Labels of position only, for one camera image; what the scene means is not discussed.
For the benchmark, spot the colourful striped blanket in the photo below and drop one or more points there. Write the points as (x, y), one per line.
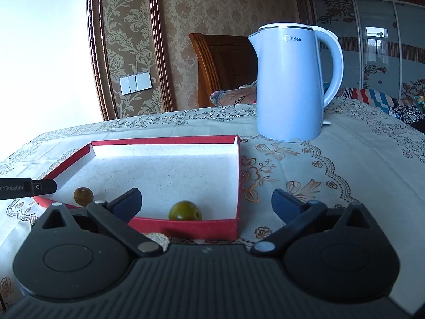
(372, 99)

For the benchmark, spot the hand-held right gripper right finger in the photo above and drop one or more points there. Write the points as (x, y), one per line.
(285, 204)

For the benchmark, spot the light blue electric kettle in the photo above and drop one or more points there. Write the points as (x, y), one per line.
(285, 89)

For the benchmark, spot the sliding door wardrobe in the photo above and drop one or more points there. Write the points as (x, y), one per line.
(375, 73)

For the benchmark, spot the red shallow box tray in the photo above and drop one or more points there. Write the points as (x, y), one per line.
(166, 172)

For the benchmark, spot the folded patterned blanket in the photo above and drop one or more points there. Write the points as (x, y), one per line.
(232, 96)

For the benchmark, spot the brown kiwi fruit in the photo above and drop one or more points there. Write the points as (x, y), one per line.
(83, 196)

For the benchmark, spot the white wall switch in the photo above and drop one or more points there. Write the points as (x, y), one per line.
(135, 83)

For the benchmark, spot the dark floral cloth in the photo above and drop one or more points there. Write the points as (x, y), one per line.
(410, 111)

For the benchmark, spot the wooden chair with cushion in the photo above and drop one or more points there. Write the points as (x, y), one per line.
(225, 66)

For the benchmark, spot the green lime edge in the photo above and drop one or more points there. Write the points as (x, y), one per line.
(185, 211)

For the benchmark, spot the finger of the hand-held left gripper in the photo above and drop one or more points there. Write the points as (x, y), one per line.
(46, 186)

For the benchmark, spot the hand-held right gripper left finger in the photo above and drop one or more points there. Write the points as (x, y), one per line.
(130, 202)

